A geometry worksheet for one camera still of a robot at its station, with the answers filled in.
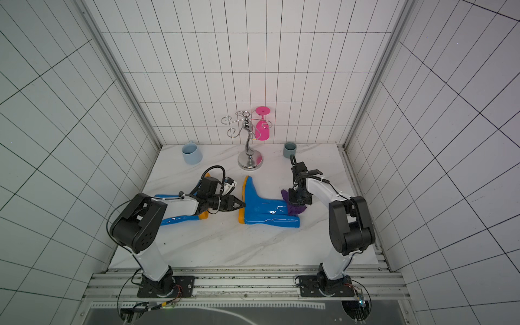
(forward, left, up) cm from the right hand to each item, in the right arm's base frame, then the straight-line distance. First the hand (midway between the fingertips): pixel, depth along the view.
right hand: (295, 200), depth 92 cm
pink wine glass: (+36, +18, +13) cm, 42 cm away
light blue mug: (+22, +56, +5) cm, 60 cm away
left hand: (-6, +25, +1) cm, 26 cm away
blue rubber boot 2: (-7, +19, 0) cm, 20 cm away
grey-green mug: (+31, +3, +3) cm, 31 cm away
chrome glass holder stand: (+26, +25, -3) cm, 36 cm away
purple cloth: (-6, +2, +2) cm, 7 cm away
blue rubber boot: (-11, +42, +1) cm, 44 cm away
